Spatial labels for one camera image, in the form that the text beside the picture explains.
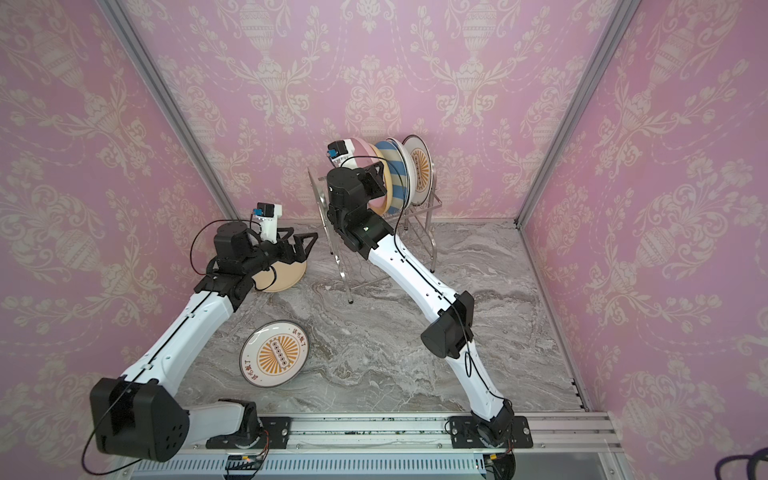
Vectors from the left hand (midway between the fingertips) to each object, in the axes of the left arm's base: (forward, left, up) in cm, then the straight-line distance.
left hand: (305, 233), depth 77 cm
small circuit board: (-46, +13, -33) cm, 58 cm away
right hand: (+9, -21, +14) cm, 27 cm away
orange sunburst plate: (-20, +11, -31) cm, 38 cm away
